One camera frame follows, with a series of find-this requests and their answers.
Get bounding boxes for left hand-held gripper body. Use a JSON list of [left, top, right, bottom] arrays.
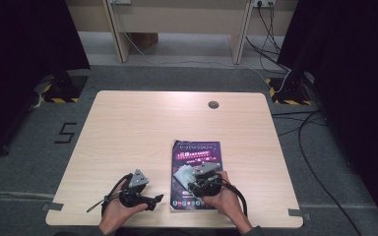
[[119, 168, 152, 208]]

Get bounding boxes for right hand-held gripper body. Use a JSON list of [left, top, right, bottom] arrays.
[[190, 161, 224, 199]]

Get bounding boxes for dark blue illustrated magazine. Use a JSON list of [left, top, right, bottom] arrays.
[[169, 140, 224, 213]]

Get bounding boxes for person's left hand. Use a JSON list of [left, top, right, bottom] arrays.
[[98, 188, 149, 236]]

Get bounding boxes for person's right hand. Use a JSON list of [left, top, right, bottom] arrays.
[[202, 170, 250, 228]]

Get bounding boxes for grey tape piece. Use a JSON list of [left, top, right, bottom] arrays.
[[41, 202, 65, 212], [287, 208, 312, 221]]

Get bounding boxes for black stand base striped tape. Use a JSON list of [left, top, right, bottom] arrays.
[[42, 72, 90, 104], [265, 73, 314, 106]]

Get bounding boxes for brown cardboard box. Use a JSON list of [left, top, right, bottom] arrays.
[[129, 32, 159, 50]]

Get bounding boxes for beige wooden desk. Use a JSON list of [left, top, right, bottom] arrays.
[[101, 0, 255, 65]]

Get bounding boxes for black curtain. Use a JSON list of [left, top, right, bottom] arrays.
[[0, 0, 92, 162], [277, 0, 378, 232]]

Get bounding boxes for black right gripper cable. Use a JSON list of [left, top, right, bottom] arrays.
[[220, 181, 249, 219]]

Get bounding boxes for black cable tie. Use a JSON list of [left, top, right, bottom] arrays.
[[86, 196, 110, 213]]

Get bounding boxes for thick black floor cable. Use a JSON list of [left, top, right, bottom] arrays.
[[297, 110, 363, 236]]

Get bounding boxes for thin black floor cable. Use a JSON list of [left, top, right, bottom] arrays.
[[271, 110, 328, 138]]

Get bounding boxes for white floor cable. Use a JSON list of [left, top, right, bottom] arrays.
[[123, 32, 292, 94]]

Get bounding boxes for pale yellow floor cable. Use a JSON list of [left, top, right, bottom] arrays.
[[29, 83, 52, 111]]

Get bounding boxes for black wall socket cables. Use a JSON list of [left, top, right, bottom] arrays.
[[245, 1, 291, 73]]

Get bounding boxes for white wall socket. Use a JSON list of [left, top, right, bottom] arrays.
[[253, 0, 277, 8]]

